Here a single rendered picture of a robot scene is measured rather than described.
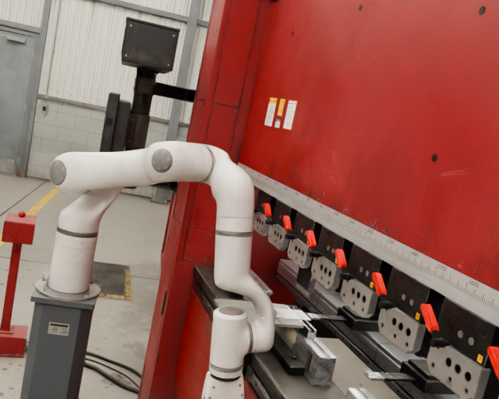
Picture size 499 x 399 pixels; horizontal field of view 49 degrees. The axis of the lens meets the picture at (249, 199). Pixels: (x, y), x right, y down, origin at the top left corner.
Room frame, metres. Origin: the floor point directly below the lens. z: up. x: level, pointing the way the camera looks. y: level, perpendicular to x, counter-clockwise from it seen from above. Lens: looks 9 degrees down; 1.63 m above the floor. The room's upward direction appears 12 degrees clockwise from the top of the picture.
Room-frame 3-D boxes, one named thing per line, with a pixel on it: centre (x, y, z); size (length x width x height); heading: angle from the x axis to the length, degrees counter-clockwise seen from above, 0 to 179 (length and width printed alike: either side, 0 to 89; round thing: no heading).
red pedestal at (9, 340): (3.01, 1.24, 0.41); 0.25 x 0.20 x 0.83; 110
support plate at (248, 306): (1.75, -0.10, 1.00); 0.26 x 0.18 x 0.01; 110
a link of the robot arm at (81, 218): (1.62, 0.47, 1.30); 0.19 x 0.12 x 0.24; 148
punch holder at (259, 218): (2.20, -0.09, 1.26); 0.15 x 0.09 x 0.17; 20
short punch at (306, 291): (1.80, -0.24, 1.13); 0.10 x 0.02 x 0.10; 20
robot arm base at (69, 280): (1.59, 0.48, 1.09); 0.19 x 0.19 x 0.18
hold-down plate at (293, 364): (1.74, -0.20, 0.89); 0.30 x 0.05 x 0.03; 20
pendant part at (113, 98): (2.74, 0.73, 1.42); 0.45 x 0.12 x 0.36; 15
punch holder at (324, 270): (1.64, -0.30, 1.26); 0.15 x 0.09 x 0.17; 20
